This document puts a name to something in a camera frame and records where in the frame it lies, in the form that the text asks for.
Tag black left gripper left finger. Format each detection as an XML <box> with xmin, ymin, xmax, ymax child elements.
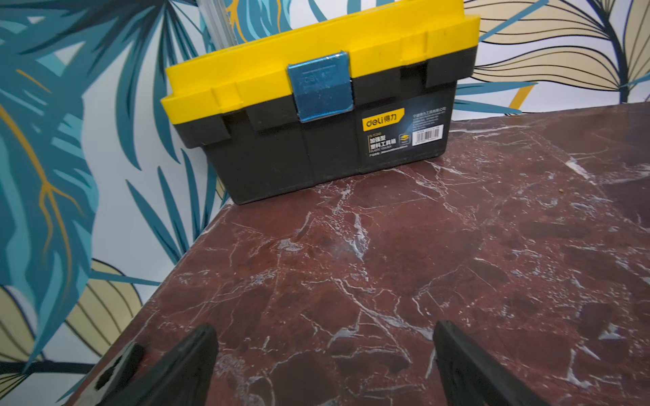
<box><xmin>98</xmin><ymin>324</ymin><xmax>218</xmax><ymax>405</ymax></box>

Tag left aluminium frame post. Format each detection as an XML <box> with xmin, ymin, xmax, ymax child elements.
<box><xmin>196</xmin><ymin>0</ymin><xmax>238</xmax><ymax>51</ymax></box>

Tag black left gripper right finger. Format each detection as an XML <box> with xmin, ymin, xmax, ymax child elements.
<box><xmin>433</xmin><ymin>320</ymin><xmax>548</xmax><ymax>406</ymax></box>

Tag yellow black toolbox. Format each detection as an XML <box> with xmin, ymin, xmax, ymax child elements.
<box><xmin>162</xmin><ymin>1</ymin><xmax>480</xmax><ymax>205</ymax></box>

